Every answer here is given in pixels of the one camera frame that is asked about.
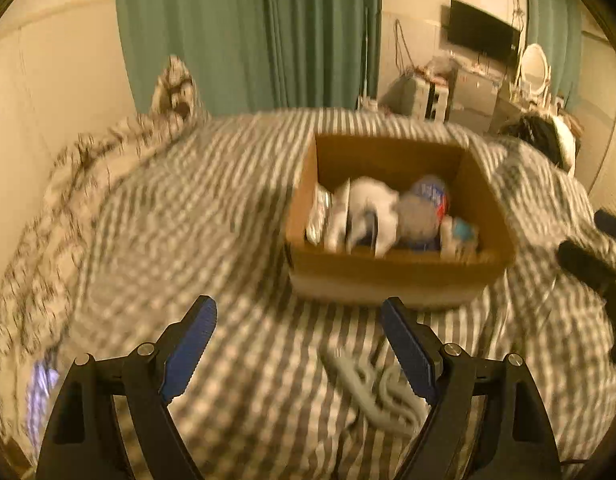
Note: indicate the grey white striped bed sheet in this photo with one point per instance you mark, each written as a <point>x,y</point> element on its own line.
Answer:
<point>197,240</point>

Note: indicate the grey cabinet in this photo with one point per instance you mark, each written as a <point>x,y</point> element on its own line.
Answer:
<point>470,92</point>

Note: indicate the green curtain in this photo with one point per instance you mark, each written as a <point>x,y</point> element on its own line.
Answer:
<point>553,25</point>
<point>248,30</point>

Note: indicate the brown cardboard box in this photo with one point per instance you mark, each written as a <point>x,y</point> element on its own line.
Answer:
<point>388,280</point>

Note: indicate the silver foil packet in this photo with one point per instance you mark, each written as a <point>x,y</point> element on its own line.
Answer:
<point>318,215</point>

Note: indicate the white patterned blanket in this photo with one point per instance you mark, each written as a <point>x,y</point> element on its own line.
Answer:
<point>72,190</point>

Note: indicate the white cloth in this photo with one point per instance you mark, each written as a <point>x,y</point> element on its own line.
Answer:
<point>360,210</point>

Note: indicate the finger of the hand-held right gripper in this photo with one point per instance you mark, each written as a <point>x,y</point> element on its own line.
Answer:
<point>613,225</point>
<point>585,262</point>

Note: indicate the black wall television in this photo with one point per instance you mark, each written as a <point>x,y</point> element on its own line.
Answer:
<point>480,27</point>

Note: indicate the black and white plush toy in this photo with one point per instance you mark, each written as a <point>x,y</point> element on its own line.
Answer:
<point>543,132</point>

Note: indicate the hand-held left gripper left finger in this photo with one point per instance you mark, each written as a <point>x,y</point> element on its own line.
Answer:
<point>187,350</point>

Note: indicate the small white bottle blue label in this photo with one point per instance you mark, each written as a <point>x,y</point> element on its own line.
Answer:
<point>458,235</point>

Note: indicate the white oval vanity mirror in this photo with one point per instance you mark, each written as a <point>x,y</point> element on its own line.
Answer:
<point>532,67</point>

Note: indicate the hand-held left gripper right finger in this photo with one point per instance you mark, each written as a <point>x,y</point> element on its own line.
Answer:
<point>413,350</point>

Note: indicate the grey plush ball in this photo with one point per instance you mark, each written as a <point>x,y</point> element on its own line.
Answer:
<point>417,217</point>

